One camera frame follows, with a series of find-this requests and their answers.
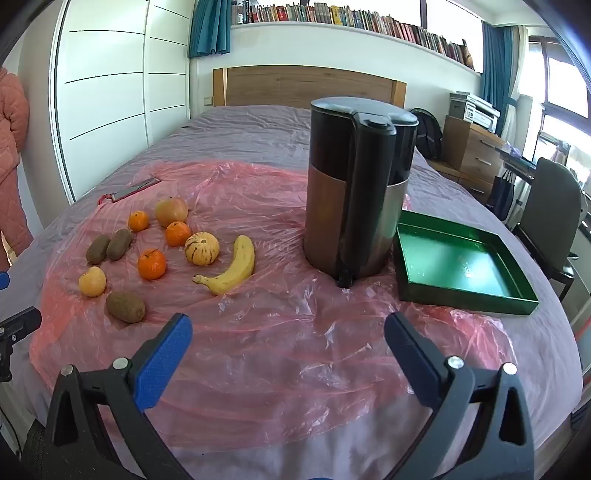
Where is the window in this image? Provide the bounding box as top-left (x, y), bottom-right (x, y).
top-left (526, 34), bottom-right (591, 185)

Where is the wooden headboard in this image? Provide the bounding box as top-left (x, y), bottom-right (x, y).
top-left (212, 65), bottom-right (408, 110)

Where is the white wardrobe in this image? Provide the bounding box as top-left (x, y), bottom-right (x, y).
top-left (48, 0), bottom-right (197, 204)

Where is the yellow-red apple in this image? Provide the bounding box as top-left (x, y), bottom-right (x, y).
top-left (154, 196), bottom-right (189, 229)

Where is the green tray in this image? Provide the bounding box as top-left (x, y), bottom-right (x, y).
top-left (394, 210), bottom-right (540, 317)

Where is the black and copper kettle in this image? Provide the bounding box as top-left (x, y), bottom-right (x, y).
top-left (303, 97), bottom-right (420, 289)

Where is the brown kiwi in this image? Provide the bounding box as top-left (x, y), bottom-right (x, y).
top-left (86, 235), bottom-right (112, 264)
top-left (106, 291), bottom-right (147, 324)
top-left (106, 228), bottom-right (134, 261)

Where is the cluttered desk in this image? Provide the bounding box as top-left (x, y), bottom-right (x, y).
top-left (496, 143), bottom-right (539, 176)

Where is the bed with grey cover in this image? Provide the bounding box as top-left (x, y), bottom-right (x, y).
top-left (0, 105), bottom-right (587, 480)

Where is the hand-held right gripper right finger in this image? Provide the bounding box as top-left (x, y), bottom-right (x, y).
top-left (384, 311), bottom-right (536, 480)

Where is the grey office chair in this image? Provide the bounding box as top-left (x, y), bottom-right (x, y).
top-left (510, 158), bottom-right (585, 303)

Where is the white printer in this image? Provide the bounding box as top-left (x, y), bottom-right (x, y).
top-left (464, 95), bottom-right (501, 134)

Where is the dark shopping bag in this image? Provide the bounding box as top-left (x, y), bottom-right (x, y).
top-left (487, 168), bottom-right (520, 220)

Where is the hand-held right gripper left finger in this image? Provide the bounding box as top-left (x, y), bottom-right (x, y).
top-left (45, 313), bottom-right (195, 480)

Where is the short teal curtain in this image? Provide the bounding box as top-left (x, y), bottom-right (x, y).
top-left (188, 0), bottom-right (232, 58)

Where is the pink plastic sheet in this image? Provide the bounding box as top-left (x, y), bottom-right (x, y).
top-left (28, 159), bottom-right (536, 448)

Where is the striped yellow pepino melon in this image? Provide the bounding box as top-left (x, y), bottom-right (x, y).
top-left (185, 232), bottom-right (221, 267)

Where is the black backpack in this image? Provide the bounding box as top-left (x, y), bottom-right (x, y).
top-left (410, 107), bottom-right (444, 160)

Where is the phone in red case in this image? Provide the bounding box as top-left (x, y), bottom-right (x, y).
top-left (111, 178), bottom-right (162, 202)

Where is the wooden drawer chest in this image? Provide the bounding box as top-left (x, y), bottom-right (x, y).
top-left (442, 115), bottom-right (509, 204)

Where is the long teal curtain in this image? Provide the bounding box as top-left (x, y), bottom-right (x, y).
top-left (480, 21), bottom-right (527, 139)

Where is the pink quilted coat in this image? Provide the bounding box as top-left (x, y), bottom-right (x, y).
top-left (0, 67), bottom-right (35, 273)

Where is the orange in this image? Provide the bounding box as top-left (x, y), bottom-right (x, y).
top-left (78, 266), bottom-right (107, 297)

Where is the yellow banana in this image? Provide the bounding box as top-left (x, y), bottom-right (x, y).
top-left (192, 234), bottom-right (256, 296)

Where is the row of books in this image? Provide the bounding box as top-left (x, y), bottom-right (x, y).
top-left (230, 0), bottom-right (476, 70)

